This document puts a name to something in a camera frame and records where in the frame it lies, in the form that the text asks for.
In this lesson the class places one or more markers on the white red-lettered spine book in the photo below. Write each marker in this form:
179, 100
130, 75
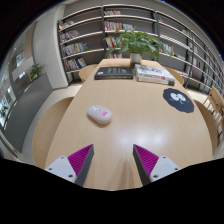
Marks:
155, 80

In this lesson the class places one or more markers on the grey low counter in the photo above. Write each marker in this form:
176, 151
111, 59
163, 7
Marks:
28, 106

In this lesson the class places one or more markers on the wooden slat-frame chair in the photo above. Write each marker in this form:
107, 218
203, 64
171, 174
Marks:
215, 100

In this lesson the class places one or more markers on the white illustrated cover book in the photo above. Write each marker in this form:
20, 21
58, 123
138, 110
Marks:
153, 72

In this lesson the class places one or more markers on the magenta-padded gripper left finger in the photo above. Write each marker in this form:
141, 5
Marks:
61, 165

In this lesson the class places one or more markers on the dark cartoon-eyed mouse pad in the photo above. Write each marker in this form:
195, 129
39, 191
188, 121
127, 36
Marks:
178, 100

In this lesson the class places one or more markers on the small leafy background plant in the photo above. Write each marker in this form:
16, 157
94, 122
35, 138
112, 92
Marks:
36, 70

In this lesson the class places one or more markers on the grey bookshelf unit with books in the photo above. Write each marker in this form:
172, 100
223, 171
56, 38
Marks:
83, 36

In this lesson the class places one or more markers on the pink computer mouse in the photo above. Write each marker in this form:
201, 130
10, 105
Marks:
99, 114

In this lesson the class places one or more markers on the green potted plant white pot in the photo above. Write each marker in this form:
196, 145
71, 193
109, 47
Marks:
136, 45

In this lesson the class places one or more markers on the rounded wooden shell chair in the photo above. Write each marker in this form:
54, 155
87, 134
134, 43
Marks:
87, 71
50, 130
206, 126
177, 76

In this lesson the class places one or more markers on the black hardcover book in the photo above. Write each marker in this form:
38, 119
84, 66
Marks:
113, 73

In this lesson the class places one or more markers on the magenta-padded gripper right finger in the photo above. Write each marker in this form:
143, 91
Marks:
164, 165

